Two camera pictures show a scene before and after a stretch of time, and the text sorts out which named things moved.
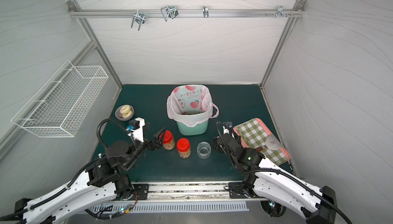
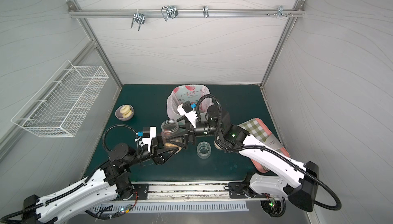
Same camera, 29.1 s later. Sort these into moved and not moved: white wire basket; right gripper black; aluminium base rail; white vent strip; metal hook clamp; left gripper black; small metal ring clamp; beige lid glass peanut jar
Moved: left gripper black; right gripper black
Not moved: aluminium base rail; white wire basket; small metal ring clamp; beige lid glass peanut jar; white vent strip; metal hook clamp
